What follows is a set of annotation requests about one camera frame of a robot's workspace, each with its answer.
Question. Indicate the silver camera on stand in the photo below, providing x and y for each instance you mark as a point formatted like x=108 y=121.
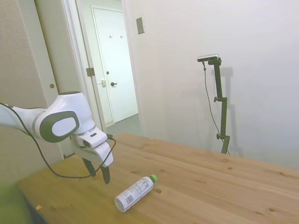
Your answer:
x=208 y=57

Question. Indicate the brass door latch plate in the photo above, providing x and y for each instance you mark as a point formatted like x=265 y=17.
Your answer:
x=104 y=82

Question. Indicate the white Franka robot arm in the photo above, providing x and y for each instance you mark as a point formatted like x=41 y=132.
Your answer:
x=67 y=105

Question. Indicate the beige closet door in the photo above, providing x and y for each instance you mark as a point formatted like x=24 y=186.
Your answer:
x=51 y=46

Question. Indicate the grey wall plate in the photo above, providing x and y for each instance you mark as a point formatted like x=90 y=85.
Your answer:
x=140 y=25

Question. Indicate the white room door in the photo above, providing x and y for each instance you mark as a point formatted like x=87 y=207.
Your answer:
x=116 y=58

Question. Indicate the white water bottle green cap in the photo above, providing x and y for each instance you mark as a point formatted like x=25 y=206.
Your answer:
x=133 y=193

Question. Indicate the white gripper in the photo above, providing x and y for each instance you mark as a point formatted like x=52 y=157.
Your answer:
x=98 y=149

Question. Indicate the brass door hinge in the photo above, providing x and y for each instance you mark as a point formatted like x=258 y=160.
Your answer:
x=90 y=72

